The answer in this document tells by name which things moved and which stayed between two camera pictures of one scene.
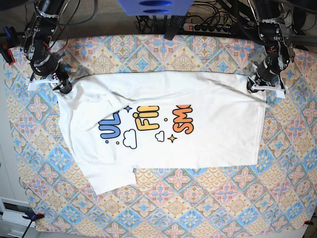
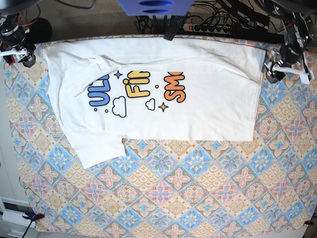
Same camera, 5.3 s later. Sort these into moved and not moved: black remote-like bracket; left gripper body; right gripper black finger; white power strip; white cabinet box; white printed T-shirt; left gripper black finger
Moved: left gripper body; white printed T-shirt; left gripper black finger; right gripper black finger
Not moved: white cabinet box; white power strip; black remote-like bracket
